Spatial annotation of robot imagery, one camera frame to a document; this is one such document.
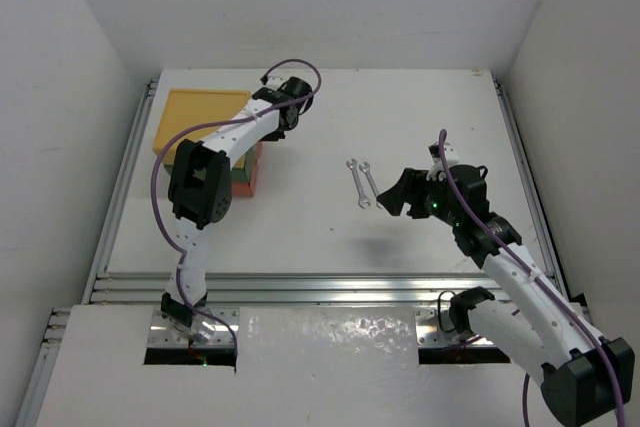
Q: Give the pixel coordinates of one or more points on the silver wrench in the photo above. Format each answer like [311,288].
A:
[365,168]
[363,199]

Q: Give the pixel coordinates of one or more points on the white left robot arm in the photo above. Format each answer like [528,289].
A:
[200,192]

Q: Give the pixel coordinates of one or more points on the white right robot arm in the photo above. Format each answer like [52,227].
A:
[581,374]

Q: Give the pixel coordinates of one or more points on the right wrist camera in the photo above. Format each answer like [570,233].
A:
[442,157]

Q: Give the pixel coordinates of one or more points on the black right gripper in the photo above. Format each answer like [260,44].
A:
[409,188]

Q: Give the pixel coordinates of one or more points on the right aluminium table rail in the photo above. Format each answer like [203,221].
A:
[540,222]

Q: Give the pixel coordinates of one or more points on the aluminium front rail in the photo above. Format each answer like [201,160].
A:
[307,289]

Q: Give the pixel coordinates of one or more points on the aluminium table edge rail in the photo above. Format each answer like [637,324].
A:
[111,223]

